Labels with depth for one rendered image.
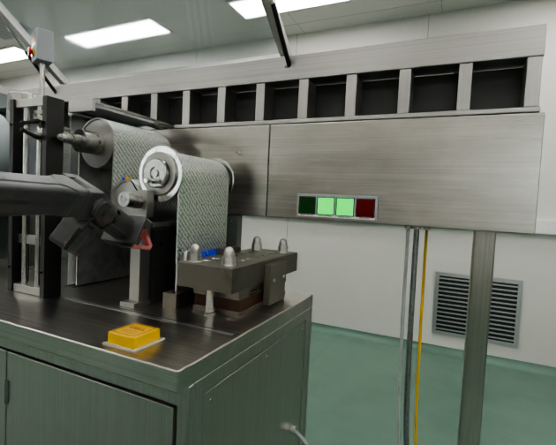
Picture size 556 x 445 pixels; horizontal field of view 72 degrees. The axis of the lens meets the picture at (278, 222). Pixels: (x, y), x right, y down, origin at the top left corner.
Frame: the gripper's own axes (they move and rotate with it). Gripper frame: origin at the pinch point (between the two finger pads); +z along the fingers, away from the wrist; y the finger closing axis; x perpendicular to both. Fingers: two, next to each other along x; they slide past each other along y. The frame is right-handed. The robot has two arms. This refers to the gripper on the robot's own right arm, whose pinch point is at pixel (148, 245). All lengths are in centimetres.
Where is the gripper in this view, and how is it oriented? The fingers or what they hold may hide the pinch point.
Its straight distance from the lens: 97.2
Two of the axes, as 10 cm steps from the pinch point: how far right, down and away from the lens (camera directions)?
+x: 2.5, -8.7, 4.3
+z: 3.4, 4.9, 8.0
